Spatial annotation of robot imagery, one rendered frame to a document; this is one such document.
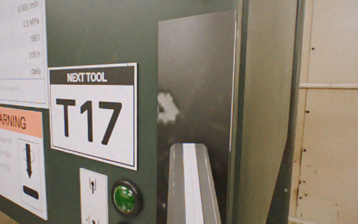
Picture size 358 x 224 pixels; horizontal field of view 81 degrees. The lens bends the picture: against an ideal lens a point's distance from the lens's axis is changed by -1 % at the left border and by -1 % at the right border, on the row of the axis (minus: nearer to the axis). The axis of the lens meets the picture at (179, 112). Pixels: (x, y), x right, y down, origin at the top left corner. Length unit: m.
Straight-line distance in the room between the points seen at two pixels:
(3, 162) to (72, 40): 0.18
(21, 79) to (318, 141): 1.11
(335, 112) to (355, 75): 0.17
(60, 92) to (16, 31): 0.09
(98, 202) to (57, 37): 0.14
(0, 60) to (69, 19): 0.12
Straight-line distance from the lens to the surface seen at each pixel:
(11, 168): 0.30
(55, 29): 0.21
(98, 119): 0.17
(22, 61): 0.26
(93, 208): 0.20
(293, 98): 0.78
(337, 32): 1.17
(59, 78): 0.20
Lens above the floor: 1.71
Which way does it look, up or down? 6 degrees down
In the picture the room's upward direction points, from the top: 1 degrees clockwise
